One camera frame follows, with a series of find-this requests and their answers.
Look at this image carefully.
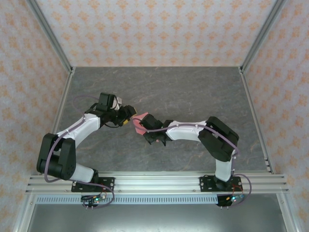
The pink paper sheet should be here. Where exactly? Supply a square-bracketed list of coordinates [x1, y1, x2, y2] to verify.
[132, 112, 150, 135]

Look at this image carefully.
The grey metal sheet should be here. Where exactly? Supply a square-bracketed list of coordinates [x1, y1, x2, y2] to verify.
[26, 204, 289, 232]

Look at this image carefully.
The small circuit board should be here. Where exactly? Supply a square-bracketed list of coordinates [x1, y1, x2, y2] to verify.
[225, 194, 245, 203]
[81, 193, 107, 203]

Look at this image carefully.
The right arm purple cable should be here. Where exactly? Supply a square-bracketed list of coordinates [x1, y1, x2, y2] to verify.
[144, 122, 253, 208]

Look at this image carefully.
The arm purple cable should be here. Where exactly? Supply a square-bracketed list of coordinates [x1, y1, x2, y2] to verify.
[44, 95, 115, 208]
[144, 122, 253, 208]

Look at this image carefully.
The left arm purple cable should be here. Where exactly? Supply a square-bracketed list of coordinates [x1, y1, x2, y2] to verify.
[44, 95, 115, 208]

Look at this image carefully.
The aluminium mounting rail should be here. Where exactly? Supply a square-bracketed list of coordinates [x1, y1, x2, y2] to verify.
[25, 171, 290, 194]

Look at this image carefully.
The aluminium table edge rail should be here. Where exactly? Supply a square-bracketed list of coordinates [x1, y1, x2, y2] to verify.
[238, 67, 276, 175]
[38, 67, 75, 175]

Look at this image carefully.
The grey slotted cable duct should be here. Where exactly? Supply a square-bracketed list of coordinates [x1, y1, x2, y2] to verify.
[35, 196, 219, 205]

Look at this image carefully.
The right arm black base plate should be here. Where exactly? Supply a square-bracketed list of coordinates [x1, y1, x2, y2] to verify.
[199, 176, 242, 193]

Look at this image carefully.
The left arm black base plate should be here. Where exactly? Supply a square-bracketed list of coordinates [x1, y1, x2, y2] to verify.
[71, 177, 115, 193]

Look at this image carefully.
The black mounting bracket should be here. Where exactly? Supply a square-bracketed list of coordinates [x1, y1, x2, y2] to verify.
[216, 195, 234, 210]
[81, 202, 99, 210]

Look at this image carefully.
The aluminium frame post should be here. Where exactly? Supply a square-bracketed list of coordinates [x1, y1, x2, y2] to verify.
[13, 193, 37, 232]
[238, 0, 289, 74]
[25, 0, 75, 74]
[276, 193, 298, 232]

